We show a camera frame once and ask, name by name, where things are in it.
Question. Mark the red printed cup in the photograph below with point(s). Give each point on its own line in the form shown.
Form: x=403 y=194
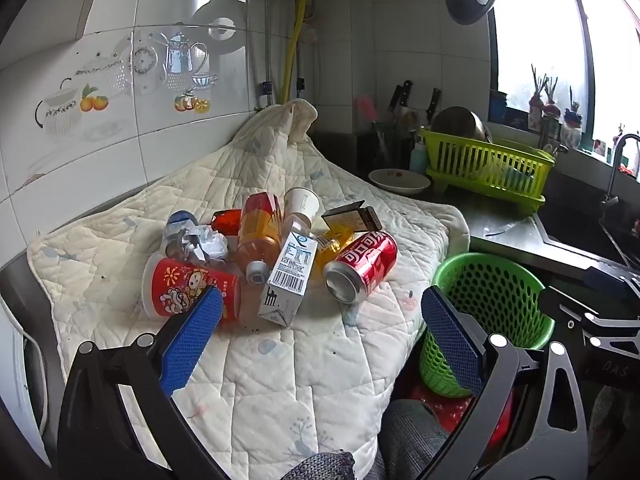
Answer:
x=175 y=285

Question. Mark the pink spatula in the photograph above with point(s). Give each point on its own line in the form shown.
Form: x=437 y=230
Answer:
x=365 y=107

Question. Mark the white bowl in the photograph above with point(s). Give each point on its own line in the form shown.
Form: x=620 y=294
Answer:
x=400 y=180

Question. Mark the white paper cup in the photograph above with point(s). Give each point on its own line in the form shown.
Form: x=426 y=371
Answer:
x=301 y=205

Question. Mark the blue and white can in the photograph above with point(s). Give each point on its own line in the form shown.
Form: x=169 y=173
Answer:
x=180 y=220

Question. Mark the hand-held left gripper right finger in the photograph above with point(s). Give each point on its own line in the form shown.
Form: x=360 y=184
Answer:
x=450 y=340

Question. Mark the clear plastic cup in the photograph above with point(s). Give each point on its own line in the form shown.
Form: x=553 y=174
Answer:
x=297 y=227

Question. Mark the orange drink bottle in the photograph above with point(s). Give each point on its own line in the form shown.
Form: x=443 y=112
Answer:
x=257 y=230

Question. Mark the cream quilted blanket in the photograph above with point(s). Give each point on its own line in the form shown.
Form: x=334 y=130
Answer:
x=280 y=385

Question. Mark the crumpled silver wrapper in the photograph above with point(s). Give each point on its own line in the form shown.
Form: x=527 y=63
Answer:
x=207 y=245

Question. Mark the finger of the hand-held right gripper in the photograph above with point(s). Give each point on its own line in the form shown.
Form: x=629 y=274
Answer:
x=612 y=282
x=600 y=327

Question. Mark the red plastic stool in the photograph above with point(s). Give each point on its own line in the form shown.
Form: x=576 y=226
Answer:
x=450 y=412

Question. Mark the person's grey knit clothing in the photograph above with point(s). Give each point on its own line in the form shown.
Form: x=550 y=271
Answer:
x=410 y=440

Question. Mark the teal bottle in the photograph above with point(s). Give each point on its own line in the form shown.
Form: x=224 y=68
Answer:
x=418 y=157

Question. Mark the yellow packet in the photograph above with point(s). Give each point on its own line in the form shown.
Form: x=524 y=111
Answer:
x=335 y=242

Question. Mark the dark utensil holder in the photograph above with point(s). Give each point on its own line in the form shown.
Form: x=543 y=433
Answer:
x=392 y=147

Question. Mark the metal faucet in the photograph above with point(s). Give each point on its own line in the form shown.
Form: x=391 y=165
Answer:
x=617 y=160

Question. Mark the white milk carton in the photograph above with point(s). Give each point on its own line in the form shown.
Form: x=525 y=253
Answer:
x=287 y=280

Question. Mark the metal bowl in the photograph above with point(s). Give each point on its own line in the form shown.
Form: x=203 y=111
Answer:
x=460 y=122

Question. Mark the green mesh basket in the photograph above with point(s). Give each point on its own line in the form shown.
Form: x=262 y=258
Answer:
x=495 y=285

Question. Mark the red snack packet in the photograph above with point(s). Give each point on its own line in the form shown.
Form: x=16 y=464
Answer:
x=227 y=221

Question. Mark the potted plant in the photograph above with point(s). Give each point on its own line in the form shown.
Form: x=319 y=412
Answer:
x=542 y=105
x=571 y=125

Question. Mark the white appliance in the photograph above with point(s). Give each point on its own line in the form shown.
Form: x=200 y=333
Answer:
x=20 y=385

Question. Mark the grey pipe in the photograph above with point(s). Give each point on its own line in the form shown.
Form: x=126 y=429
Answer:
x=266 y=35

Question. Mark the small open cardboard box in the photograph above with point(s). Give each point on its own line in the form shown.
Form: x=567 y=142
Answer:
x=350 y=220

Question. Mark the red soda can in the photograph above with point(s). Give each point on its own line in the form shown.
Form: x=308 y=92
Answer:
x=367 y=260

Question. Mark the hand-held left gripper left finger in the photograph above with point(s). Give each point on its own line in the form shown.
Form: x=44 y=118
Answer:
x=192 y=335

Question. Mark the steel sink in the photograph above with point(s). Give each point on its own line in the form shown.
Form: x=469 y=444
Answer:
x=575 y=220

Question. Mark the lime green dish rack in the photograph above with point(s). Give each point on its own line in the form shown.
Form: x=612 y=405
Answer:
x=490 y=170

